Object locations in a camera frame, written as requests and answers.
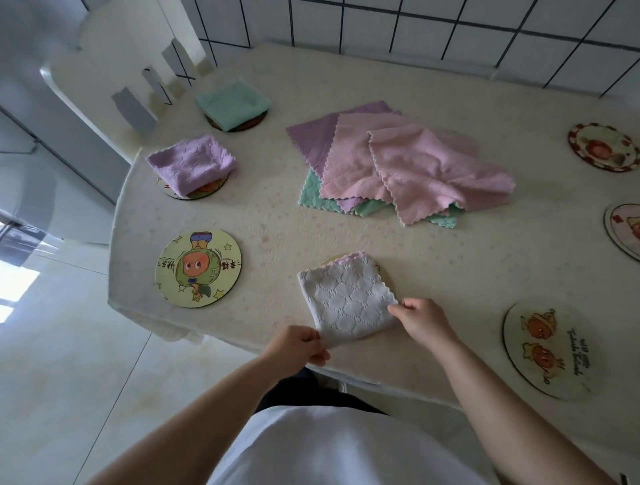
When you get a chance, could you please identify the person's right hand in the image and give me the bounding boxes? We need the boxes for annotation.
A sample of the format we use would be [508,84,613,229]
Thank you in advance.
[387,297,459,352]

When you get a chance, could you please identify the person's left hand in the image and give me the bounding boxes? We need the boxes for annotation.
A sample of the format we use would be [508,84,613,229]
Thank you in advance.
[262,324,332,382]

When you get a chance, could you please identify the cream strip cartoon coaster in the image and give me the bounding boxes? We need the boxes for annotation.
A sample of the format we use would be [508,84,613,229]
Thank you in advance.
[319,253,396,340]

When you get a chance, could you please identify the grey cloth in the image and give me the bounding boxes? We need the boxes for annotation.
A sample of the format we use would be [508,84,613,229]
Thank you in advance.
[297,250,401,350]

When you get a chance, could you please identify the two peach figures coaster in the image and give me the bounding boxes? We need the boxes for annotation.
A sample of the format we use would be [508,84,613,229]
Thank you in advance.
[502,298,603,402]

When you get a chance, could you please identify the green character round coaster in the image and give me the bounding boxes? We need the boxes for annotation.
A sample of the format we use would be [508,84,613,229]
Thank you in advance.
[154,229,243,309]

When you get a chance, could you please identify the have a nice day coaster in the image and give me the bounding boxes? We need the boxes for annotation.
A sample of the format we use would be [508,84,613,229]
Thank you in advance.
[156,172,230,202]

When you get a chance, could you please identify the white cartoon coaster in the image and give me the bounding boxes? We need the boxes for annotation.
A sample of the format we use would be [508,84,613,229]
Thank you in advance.
[603,202,640,263]

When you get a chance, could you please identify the brown cartoon coaster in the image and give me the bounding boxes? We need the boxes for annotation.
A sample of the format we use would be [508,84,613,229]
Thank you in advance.
[205,111,269,133]

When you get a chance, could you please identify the red rimmed small coaster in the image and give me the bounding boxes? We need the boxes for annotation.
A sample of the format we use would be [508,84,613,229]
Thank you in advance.
[567,122,640,174]

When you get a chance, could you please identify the person's right forearm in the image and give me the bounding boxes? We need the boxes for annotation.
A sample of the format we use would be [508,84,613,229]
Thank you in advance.
[432,332,621,485]

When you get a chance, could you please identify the person's left forearm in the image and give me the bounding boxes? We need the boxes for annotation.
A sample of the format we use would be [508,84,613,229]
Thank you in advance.
[85,357,301,485]

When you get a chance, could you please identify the person's black trousers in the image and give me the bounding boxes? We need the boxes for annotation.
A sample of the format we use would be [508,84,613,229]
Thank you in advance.
[255,367,389,416]

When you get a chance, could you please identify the person's white shirt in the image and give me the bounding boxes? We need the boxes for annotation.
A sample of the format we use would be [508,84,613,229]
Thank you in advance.
[207,404,496,485]

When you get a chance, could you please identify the cream speckled tablecloth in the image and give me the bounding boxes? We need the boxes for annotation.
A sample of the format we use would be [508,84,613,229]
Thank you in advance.
[107,42,640,456]

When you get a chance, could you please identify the white cabinet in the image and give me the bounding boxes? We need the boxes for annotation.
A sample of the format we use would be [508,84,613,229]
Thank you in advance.
[0,0,133,246]

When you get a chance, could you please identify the white slatted chair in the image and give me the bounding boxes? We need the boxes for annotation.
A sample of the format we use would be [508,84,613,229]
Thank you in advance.
[39,0,216,163]

